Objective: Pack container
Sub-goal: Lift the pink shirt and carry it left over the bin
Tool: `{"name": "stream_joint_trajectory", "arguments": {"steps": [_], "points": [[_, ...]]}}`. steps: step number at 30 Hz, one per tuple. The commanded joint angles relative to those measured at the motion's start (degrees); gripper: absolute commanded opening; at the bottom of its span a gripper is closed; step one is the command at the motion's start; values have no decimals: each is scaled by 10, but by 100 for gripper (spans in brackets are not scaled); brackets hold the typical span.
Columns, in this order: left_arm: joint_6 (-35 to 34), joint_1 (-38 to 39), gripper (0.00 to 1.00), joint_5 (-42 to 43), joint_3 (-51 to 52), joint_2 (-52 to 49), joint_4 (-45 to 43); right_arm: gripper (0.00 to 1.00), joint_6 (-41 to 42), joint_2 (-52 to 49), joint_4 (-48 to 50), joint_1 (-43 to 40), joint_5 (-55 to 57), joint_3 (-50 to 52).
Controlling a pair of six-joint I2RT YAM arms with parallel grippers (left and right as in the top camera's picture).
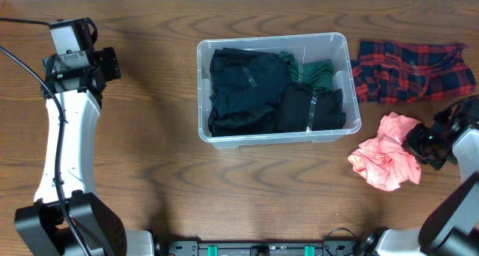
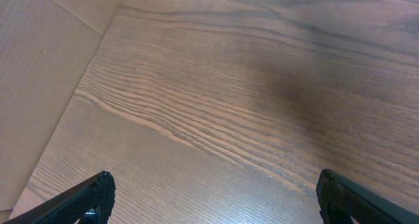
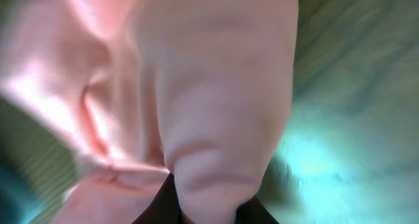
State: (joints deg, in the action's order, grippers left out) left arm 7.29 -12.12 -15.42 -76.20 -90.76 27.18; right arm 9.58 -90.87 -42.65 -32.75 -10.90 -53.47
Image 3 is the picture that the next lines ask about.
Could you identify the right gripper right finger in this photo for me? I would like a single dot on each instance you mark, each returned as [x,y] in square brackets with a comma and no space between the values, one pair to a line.
[253,212]

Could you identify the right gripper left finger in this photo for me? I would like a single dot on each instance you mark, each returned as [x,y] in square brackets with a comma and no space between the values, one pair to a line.
[164,208]

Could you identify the coral pink garment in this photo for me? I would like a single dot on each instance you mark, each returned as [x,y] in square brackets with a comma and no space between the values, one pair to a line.
[141,89]

